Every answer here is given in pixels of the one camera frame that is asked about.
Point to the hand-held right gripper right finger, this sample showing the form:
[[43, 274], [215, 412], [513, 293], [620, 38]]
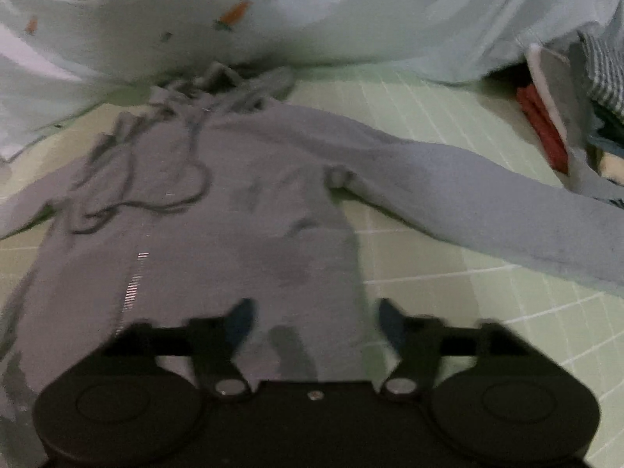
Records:
[[392, 324]]

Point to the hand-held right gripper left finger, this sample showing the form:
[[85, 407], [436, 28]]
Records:
[[241, 321]]

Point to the grey zip hoodie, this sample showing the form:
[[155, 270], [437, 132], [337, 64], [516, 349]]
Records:
[[219, 229]]

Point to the red cloth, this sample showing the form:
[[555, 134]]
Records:
[[546, 126]]

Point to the grey cloth with white edge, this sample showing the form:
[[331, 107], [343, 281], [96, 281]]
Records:
[[560, 87]]

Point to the light blue carrot-print blanket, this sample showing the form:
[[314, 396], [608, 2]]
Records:
[[390, 9]]

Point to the striped cloth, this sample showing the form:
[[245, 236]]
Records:
[[604, 73]]

